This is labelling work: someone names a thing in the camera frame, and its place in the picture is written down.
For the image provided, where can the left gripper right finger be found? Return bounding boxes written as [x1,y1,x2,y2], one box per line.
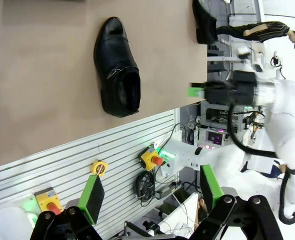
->
[187,164,285,240]

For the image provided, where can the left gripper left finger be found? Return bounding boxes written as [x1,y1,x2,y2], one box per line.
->
[29,174,106,240]

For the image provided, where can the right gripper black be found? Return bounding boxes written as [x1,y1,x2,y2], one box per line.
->
[187,71,260,106]

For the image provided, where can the black leather shoe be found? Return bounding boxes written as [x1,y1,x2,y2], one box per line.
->
[93,16,141,118]
[192,0,218,45]

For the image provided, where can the yellow tape measure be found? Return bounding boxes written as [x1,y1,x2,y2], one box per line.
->
[91,160,109,178]

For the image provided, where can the equipment rack with computer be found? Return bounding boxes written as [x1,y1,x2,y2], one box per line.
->
[194,102,266,148]

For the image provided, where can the black power adapter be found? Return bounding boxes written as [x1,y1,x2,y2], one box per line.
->
[155,183,178,200]

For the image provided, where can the yellow emergency stop button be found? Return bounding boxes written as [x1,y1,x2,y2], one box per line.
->
[138,147,165,172]
[33,186,63,216]

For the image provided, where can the mannequin in striped dark shirt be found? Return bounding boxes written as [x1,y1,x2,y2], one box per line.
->
[216,21,295,53]

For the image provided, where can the aluminium profile base plate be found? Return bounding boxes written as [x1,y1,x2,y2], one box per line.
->
[0,107,181,240]

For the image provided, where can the coiled black cable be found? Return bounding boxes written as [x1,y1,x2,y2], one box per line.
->
[135,171,156,208]

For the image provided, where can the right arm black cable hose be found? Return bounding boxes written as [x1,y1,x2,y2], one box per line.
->
[227,103,295,226]

